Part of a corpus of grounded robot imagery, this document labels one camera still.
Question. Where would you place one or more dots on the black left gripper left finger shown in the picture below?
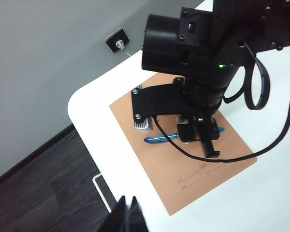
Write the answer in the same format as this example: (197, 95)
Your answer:
(117, 217)

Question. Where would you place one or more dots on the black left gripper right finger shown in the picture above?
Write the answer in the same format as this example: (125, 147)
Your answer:
(137, 217)

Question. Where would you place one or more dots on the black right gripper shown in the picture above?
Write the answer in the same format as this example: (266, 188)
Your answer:
(195, 120)

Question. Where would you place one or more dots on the blue transparent pen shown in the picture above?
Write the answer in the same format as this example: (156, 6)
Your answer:
(157, 139)

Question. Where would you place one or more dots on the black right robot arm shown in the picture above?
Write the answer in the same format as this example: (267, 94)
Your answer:
(183, 46)

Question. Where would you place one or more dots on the brown kraft notebook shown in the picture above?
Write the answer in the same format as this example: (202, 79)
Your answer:
(195, 183)

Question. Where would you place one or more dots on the white plug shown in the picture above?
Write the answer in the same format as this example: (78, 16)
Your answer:
(120, 45)

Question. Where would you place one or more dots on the white table frame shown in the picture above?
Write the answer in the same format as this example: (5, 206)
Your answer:
(102, 193)

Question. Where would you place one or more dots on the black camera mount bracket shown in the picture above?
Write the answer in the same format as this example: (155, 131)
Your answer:
(157, 101)

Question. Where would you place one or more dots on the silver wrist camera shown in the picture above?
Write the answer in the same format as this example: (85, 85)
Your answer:
(142, 124)

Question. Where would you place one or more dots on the dark wall baseboard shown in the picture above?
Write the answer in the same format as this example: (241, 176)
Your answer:
(31, 157)

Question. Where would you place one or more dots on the black wall socket plate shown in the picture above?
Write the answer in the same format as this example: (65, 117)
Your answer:
(113, 39)

